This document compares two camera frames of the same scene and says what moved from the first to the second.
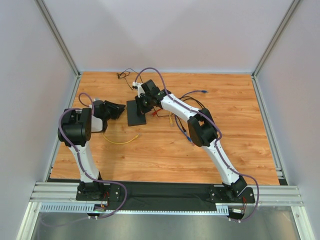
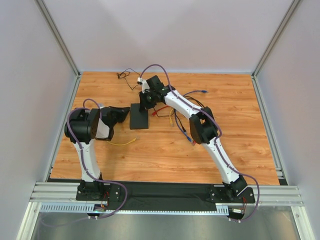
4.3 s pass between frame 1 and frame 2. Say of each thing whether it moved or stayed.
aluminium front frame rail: stayed
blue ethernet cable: stayed
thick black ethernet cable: stayed
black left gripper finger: moved
